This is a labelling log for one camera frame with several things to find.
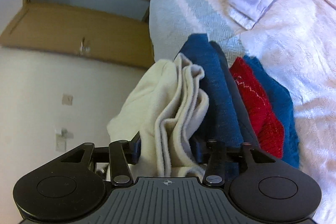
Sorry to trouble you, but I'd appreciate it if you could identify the blue herringbone blanket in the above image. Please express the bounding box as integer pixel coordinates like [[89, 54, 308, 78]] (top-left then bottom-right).
[[148, 0, 253, 62]]

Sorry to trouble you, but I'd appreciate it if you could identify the dark navy garment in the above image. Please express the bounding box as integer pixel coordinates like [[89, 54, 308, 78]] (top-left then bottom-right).
[[209, 41, 261, 147]]

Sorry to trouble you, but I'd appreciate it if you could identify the wooden door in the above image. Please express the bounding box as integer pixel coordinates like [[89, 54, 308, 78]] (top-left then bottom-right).
[[0, 2, 156, 69]]

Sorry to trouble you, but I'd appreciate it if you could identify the white wall socket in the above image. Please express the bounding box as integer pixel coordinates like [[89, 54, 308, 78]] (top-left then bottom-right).
[[54, 128, 69, 153]]

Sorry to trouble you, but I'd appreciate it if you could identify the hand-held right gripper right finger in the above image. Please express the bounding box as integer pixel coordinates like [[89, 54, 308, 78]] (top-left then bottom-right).
[[190, 139, 279, 186]]

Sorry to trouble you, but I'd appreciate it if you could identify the cream white garment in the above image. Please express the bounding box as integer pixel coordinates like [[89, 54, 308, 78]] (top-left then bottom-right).
[[106, 53, 210, 178]]

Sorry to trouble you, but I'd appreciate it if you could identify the red knit garment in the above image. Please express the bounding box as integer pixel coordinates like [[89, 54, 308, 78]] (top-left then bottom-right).
[[229, 56, 285, 159]]

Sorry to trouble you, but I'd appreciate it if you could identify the beige wall plate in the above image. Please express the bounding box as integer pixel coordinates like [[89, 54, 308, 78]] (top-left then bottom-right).
[[62, 93, 74, 106]]

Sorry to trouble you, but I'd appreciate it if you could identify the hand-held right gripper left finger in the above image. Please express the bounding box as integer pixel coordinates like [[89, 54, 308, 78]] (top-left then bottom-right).
[[60, 131, 142, 187]]

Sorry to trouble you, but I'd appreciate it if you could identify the pale yellow towel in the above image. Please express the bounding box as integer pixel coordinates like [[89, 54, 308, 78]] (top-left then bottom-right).
[[228, 0, 336, 224]]

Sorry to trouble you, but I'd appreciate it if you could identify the metal door handle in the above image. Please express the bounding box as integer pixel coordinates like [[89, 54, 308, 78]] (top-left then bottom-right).
[[79, 37, 91, 54]]

